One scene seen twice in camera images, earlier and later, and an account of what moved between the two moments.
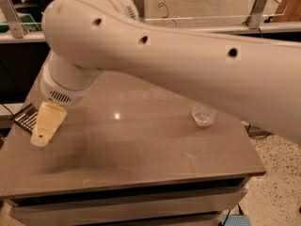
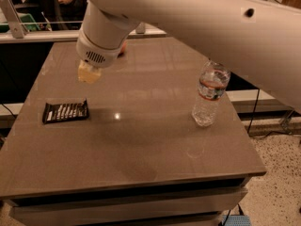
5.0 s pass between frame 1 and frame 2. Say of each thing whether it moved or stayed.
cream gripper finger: moved
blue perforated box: stayed
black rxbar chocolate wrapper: moved
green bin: stayed
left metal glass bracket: stayed
